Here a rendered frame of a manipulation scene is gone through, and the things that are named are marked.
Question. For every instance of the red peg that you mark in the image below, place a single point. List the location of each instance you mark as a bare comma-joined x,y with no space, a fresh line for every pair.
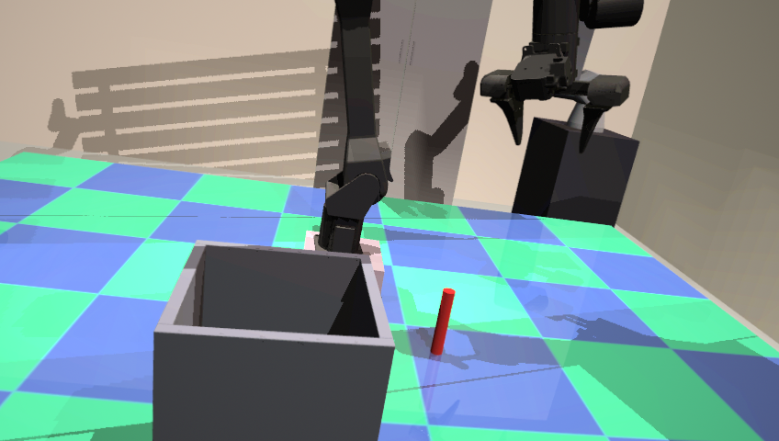
442,321

